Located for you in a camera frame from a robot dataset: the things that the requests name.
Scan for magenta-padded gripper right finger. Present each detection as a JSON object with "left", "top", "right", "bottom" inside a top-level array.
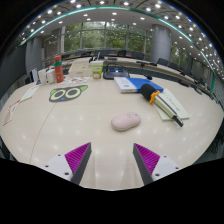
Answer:
[{"left": 132, "top": 142, "right": 183, "bottom": 186}]

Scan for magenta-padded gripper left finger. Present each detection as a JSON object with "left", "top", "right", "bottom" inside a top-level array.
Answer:
[{"left": 43, "top": 142, "right": 93, "bottom": 186}]

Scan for pink computer mouse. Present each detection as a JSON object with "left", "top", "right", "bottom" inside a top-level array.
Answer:
[{"left": 110, "top": 112, "right": 142, "bottom": 132}]

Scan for cat-shaped grey green mouse pad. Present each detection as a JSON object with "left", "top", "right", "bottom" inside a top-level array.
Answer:
[{"left": 48, "top": 84, "right": 89, "bottom": 103}]

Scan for pale green notepad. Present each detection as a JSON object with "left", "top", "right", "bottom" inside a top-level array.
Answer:
[{"left": 153, "top": 88, "right": 191, "bottom": 122}]

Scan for handheld microphone with black foam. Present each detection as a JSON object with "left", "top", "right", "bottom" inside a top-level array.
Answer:
[{"left": 139, "top": 83, "right": 185, "bottom": 128}]

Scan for red and white leaflet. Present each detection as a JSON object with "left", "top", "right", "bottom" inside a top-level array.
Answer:
[{"left": 2, "top": 98, "right": 22, "bottom": 127}]

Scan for white paper leaflet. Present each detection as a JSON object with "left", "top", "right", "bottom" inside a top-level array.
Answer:
[{"left": 20, "top": 84, "right": 41, "bottom": 103}]

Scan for blue and white book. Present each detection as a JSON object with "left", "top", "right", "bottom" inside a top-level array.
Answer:
[{"left": 113, "top": 76, "right": 165, "bottom": 94}]

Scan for white mug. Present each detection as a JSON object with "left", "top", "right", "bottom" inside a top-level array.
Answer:
[{"left": 45, "top": 68, "right": 57, "bottom": 84}]

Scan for black gooseneck microphone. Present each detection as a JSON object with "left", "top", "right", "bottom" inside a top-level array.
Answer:
[{"left": 128, "top": 68, "right": 153, "bottom": 81}]

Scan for stack of white paper cups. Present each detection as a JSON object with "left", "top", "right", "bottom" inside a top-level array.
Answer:
[{"left": 37, "top": 68, "right": 48, "bottom": 86}]

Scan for red bottle with green band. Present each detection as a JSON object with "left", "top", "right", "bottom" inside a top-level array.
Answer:
[{"left": 53, "top": 54, "right": 65, "bottom": 84}]

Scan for beige cardboard box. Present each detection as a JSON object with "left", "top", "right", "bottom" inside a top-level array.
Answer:
[{"left": 67, "top": 61, "right": 93, "bottom": 78}]

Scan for green printed paper cup with straw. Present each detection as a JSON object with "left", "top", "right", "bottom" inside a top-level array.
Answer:
[{"left": 90, "top": 53, "right": 105, "bottom": 80}]

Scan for dark office chairs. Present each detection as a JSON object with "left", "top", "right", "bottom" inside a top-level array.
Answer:
[{"left": 63, "top": 49, "right": 209, "bottom": 86}]

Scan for dark conference microphone console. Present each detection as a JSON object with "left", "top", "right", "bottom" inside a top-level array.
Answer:
[{"left": 102, "top": 66, "right": 130, "bottom": 80}]

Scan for ceiling lights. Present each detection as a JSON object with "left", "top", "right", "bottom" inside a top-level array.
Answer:
[{"left": 19, "top": 0, "right": 224, "bottom": 73}]

